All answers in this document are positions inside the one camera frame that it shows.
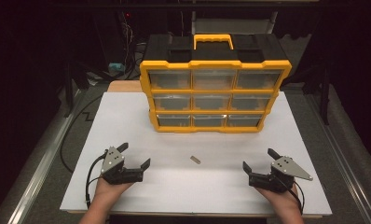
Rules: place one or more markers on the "small metal part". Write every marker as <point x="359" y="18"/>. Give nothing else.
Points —
<point x="195" y="160"/>

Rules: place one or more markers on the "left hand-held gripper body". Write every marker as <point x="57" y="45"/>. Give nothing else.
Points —
<point x="113" y="161"/>

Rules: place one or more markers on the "black metal stand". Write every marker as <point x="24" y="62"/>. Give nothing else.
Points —
<point x="68" y="93"/>

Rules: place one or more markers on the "white board sheet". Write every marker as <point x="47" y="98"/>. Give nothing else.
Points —
<point x="180" y="186"/>

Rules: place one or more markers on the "aluminium floor rail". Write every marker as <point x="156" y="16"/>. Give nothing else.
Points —
<point x="33" y="183"/>
<point x="348" y="174"/>

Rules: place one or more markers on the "grey metal shelf stand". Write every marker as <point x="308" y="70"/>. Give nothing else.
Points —
<point x="233" y="25"/>

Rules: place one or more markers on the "wooden table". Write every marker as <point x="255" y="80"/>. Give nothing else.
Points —
<point x="124" y="86"/>

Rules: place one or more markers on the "single clear plastic drawer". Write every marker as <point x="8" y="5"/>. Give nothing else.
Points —
<point x="258" y="79"/>

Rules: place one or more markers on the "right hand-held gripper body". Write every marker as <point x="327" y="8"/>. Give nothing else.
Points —
<point x="286" y="168"/>

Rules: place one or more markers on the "yellow black organizer cabinet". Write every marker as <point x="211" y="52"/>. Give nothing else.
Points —
<point x="211" y="64"/>

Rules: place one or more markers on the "person's left hand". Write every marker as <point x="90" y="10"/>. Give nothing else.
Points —
<point x="109" y="191"/>

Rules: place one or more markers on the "person's right hand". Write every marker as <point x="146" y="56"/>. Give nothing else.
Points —
<point x="284" y="200"/>

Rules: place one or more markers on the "set of clear cabinet drawers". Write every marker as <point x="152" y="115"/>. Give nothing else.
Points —
<point x="169" y="79"/>

